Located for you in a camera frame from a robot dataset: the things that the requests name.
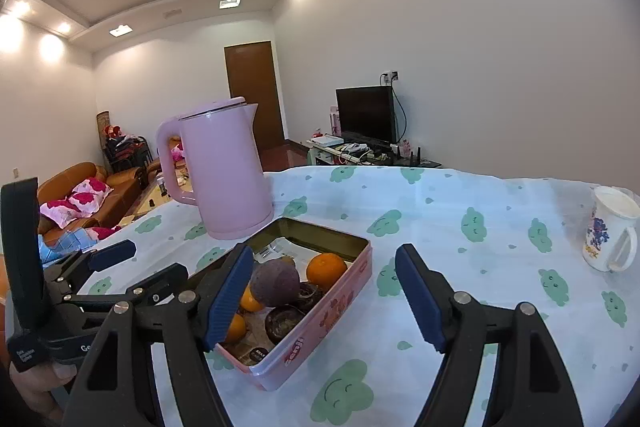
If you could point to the dark water chestnut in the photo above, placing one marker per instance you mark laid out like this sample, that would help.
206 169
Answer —
308 296
280 321

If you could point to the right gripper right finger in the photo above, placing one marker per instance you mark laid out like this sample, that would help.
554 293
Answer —
531 386

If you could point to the pink electric kettle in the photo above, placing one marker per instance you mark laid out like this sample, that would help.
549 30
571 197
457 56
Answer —
229 187

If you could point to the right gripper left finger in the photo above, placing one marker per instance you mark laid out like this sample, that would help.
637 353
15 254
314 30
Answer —
116 385

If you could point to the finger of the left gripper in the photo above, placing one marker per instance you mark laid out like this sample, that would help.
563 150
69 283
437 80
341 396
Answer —
148 292
95 256

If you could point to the brown wooden door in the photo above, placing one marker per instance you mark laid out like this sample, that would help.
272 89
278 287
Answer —
251 74

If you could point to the large orange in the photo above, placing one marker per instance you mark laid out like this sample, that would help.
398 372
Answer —
324 270

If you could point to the black television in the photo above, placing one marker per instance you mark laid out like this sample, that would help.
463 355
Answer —
367 113

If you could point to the pink floral cushion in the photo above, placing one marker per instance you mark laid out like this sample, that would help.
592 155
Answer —
84 201

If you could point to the tv stand with clutter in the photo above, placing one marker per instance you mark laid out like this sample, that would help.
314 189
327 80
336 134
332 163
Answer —
326 150

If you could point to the white floral mug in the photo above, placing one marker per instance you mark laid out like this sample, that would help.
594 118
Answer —
611 240

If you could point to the medium orange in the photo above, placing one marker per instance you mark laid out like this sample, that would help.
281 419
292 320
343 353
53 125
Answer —
237 329

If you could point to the left human hand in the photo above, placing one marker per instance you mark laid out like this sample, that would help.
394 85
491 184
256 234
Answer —
36 384

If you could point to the pink metal tin box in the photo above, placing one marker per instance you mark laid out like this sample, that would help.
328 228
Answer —
283 360

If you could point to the small orange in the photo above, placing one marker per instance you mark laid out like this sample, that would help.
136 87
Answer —
249 303

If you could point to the purple round radish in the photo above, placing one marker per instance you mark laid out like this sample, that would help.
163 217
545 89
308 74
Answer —
275 283

